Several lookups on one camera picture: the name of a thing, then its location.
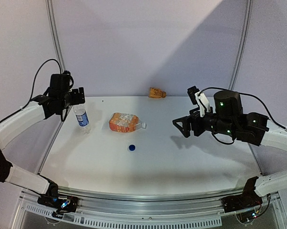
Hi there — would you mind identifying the crushed orange label bottle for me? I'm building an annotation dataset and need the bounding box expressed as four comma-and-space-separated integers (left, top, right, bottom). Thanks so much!
109, 113, 142, 133

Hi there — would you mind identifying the aluminium corner post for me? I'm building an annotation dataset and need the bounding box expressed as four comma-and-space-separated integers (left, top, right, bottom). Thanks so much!
45, 0, 66, 71
228, 0, 253, 90

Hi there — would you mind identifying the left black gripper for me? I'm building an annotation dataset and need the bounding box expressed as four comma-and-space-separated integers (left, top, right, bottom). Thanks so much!
61, 86, 85, 110

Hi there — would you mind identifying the clear bottle blue label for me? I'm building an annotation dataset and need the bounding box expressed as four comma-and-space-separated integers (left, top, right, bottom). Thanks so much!
72, 104, 91, 134

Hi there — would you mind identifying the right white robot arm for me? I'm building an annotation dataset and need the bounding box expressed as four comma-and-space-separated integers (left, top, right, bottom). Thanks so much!
172, 86, 287, 208

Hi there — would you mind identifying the aluminium front rail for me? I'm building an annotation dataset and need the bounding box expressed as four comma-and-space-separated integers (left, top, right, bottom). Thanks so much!
12, 187, 287, 229

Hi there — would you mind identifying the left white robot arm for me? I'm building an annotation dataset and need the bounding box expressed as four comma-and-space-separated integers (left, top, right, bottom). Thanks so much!
0, 71, 85, 207

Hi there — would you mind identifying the white bottle cap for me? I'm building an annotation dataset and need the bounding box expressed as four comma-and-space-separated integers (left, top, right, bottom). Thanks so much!
142, 122, 147, 129

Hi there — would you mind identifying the right aluminium corner post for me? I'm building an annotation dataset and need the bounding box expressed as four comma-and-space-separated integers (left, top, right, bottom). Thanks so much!
228, 0, 253, 90

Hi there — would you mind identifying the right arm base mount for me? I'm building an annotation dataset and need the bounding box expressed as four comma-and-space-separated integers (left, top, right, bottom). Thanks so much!
221, 187, 271, 220

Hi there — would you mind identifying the left aluminium corner post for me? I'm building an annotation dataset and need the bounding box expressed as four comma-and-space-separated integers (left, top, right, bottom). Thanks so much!
45, 0, 66, 71

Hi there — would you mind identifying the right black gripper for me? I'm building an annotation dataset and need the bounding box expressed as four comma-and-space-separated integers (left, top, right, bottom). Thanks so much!
172, 107, 235, 138

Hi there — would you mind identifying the small brown bottle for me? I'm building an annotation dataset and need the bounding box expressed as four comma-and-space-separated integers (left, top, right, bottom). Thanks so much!
148, 87, 166, 99

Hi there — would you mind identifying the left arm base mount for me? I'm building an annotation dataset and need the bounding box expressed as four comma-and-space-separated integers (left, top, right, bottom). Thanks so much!
37, 191, 79, 219

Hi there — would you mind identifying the blue bottle cap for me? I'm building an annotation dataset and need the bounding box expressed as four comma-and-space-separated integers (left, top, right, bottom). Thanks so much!
129, 145, 136, 151

